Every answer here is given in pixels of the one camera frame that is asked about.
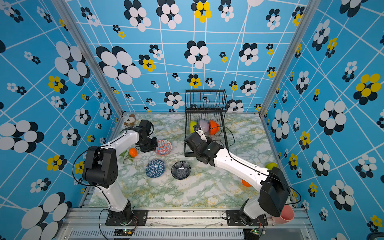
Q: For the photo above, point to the right circuit board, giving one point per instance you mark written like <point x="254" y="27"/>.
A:
<point x="251" y="234"/>

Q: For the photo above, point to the black patterned bowl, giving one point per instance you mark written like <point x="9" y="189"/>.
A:
<point x="181" y="170"/>

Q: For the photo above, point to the black wire dish rack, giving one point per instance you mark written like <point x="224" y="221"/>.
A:
<point x="207" y="105"/>

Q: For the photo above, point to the blue patterned bowl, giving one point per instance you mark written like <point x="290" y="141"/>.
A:
<point x="155" y="168"/>

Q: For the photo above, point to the small plush toy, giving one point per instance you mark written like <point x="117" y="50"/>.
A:
<point x="130" y="121"/>

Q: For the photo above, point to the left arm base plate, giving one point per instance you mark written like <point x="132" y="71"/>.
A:
<point x="138" y="217"/>

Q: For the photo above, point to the orange plastic bowl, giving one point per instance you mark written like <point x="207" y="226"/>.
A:
<point x="214" y="127"/>

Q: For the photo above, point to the lime green bowl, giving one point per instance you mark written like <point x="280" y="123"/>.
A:
<point x="192" y="126"/>

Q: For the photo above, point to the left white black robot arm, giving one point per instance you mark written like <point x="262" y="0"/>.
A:
<point x="101" y="168"/>

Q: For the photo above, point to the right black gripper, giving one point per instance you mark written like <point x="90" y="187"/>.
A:
<point x="210" y="142"/>

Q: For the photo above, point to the green mango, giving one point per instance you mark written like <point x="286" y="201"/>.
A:
<point x="270" y="166"/>

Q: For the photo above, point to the red white patterned bowl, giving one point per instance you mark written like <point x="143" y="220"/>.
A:
<point x="164" y="148"/>

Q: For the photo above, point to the orange fruit right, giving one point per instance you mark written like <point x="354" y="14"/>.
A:
<point x="246" y="184"/>

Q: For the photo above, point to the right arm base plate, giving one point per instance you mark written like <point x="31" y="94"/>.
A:
<point x="235" y="219"/>

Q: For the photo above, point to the pink plastic cup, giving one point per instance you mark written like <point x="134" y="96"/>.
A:
<point x="287" y="215"/>

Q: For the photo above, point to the left circuit board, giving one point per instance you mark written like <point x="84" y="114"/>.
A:
<point x="123" y="232"/>

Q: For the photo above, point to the circuit board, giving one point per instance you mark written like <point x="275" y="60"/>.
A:
<point x="123" y="232"/>
<point x="251" y="234"/>

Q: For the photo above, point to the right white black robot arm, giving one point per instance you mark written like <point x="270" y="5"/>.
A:
<point x="271" y="184"/>

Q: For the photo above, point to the lilac plastic bowl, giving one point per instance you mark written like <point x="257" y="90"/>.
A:
<point x="205" y="127"/>

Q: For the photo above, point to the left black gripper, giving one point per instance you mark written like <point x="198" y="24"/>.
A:
<point x="154" y="147"/>

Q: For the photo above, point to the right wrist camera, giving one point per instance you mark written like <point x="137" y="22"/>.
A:
<point x="198" y="129"/>

